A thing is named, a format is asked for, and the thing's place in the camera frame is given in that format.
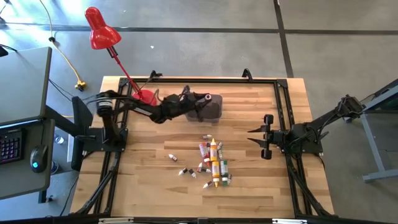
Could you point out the grey computer desk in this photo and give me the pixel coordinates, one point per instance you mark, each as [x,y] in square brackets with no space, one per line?
[18,183]

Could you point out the silver metal bracket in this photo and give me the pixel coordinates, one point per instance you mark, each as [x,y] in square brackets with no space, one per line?
[289,221]
[115,220]

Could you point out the large yellow food coloring bottle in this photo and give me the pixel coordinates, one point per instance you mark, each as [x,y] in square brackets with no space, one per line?
[213,152]

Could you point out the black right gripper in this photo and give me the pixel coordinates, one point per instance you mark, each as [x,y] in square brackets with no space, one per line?
[278,138]

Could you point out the small white-capped dropper bottle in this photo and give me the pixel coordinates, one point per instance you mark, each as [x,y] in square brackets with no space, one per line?
[200,167]
[219,145]
[172,157]
[207,136]
[207,184]
[206,170]
[192,173]
[220,153]
[183,171]
[229,179]

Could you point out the large green food coloring bottle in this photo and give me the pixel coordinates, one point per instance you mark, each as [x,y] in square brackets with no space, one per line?
[224,169]

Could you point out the large red food coloring bottle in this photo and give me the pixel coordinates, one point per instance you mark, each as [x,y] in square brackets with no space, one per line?
[204,151]

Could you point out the black backlit keyboard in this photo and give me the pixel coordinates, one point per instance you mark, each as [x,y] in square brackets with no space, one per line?
[11,147]

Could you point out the computer monitor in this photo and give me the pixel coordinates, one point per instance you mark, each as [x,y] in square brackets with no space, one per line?
[25,84]

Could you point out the large orange food coloring bottle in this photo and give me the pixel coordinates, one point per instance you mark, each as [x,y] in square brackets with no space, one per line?
[215,171]

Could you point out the grey metal table frame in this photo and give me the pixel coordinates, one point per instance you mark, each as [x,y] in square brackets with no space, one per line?
[371,146]

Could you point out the black clamp hook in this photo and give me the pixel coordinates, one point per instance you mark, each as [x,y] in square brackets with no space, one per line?
[155,74]
[247,74]

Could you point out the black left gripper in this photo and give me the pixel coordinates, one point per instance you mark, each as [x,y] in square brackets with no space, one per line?
[191,104]

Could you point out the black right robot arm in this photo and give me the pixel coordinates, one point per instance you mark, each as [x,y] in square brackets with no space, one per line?
[323,119]

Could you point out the black computer mouse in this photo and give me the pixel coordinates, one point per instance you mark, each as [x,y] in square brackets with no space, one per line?
[38,158]

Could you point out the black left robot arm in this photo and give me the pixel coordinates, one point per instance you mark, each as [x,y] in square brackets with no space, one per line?
[146,109]

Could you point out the red desk lamp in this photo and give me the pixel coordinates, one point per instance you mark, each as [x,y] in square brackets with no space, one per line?
[102,34]

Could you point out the black aluminium table frame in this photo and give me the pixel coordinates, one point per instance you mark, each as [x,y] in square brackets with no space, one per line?
[217,80]

